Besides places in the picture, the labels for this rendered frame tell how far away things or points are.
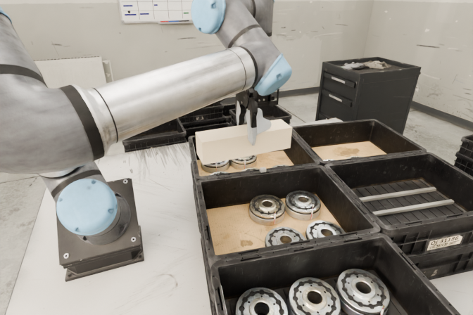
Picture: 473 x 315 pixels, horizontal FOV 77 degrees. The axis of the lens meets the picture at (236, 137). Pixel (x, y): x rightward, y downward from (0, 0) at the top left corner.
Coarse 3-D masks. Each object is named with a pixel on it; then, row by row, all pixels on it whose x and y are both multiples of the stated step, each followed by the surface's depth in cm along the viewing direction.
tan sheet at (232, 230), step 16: (224, 208) 89; (240, 208) 89; (320, 208) 89; (224, 224) 83; (240, 224) 83; (256, 224) 83; (288, 224) 83; (304, 224) 83; (224, 240) 78; (240, 240) 78; (256, 240) 78
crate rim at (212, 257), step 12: (300, 168) 91; (312, 168) 91; (324, 168) 91; (204, 180) 85; (216, 180) 85; (336, 180) 85; (204, 204) 76; (204, 216) 72; (204, 228) 68; (372, 228) 69; (312, 240) 64; (324, 240) 64; (240, 252) 62; (252, 252) 61; (264, 252) 62
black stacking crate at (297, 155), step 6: (294, 144) 110; (276, 150) 122; (288, 150) 117; (294, 150) 111; (300, 150) 106; (288, 156) 118; (294, 156) 111; (300, 156) 106; (306, 156) 101; (294, 162) 112; (300, 162) 107; (306, 162) 101; (312, 162) 97; (192, 168) 111
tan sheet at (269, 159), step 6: (282, 150) 122; (258, 156) 118; (264, 156) 118; (270, 156) 118; (276, 156) 118; (282, 156) 118; (198, 162) 114; (258, 162) 114; (264, 162) 114; (270, 162) 114; (276, 162) 114; (282, 162) 114; (288, 162) 114; (198, 168) 110; (228, 168) 110; (234, 168) 110; (258, 168) 110; (204, 174) 106
